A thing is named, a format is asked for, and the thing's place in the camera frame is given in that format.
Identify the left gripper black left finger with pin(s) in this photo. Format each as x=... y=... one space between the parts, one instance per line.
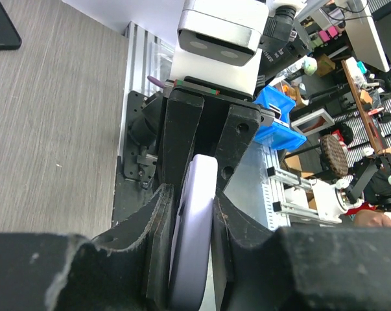
x=124 y=268

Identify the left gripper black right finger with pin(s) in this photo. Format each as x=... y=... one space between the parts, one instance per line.
x=297 y=268

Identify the white slotted cable duct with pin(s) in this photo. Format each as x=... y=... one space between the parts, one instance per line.
x=273 y=191

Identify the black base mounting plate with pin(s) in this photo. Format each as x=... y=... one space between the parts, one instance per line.
x=137 y=161

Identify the lavender smartphone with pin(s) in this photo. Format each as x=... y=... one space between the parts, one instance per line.
x=192 y=235

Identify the blue plastic bin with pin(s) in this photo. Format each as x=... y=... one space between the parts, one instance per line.
x=279 y=135

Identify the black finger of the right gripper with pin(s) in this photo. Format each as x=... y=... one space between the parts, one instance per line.
x=179 y=120
x=237 y=134

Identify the black smartphone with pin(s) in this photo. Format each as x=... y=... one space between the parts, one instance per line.
x=9 y=37

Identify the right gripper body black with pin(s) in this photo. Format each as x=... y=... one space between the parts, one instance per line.
x=217 y=100

